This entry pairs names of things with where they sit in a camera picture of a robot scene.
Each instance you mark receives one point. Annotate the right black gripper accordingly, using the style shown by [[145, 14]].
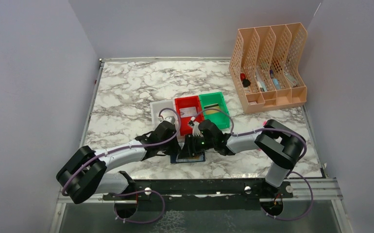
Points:
[[189, 149]]

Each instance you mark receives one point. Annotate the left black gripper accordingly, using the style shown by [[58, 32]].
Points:
[[175, 148]]

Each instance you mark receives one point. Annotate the navy blue card holder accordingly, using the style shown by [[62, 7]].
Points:
[[199, 158]]

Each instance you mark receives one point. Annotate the peach file organizer rack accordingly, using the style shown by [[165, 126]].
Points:
[[270, 50]]

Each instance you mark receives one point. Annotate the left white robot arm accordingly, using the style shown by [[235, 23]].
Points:
[[83, 174]]

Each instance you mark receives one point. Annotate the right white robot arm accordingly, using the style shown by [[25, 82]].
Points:
[[282, 145]]

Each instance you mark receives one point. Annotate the silver card in red bin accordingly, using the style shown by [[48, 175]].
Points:
[[188, 112]]

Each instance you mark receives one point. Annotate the gold card in green bin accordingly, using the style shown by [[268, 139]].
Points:
[[212, 109]]

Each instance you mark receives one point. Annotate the red plastic bin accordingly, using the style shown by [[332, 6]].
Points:
[[188, 102]]

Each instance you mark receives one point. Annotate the green plastic bin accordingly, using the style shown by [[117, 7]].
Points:
[[221, 119]]

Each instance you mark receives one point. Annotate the red black stamp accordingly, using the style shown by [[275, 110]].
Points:
[[245, 82]]

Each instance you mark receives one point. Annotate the clear pen pack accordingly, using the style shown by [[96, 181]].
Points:
[[260, 82]]

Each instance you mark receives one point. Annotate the grey stapler in rack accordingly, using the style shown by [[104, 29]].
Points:
[[293, 82]]

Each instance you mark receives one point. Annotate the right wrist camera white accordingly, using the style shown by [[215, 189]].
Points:
[[195, 126]]

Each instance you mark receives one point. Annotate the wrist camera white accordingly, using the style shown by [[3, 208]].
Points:
[[195, 126], [171, 118]]

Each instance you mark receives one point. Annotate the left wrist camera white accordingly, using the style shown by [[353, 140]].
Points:
[[171, 118]]

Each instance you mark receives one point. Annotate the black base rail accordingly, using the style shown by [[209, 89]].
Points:
[[214, 194]]

